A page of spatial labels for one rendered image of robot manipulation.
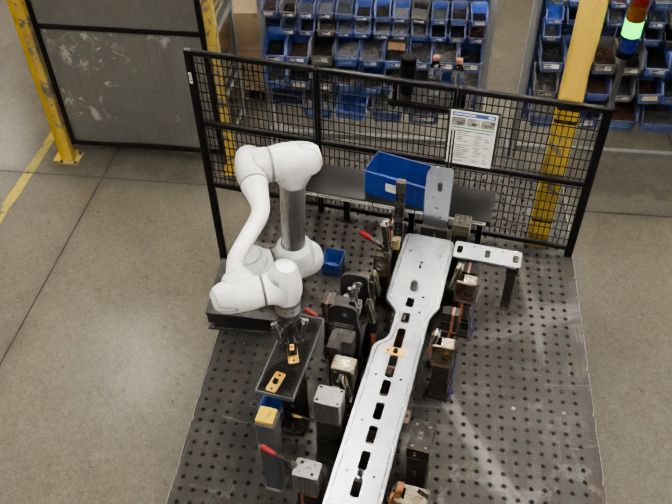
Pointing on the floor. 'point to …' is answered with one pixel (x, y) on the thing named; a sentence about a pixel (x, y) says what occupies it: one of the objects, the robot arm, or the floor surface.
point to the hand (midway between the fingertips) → (291, 346)
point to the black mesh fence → (386, 137)
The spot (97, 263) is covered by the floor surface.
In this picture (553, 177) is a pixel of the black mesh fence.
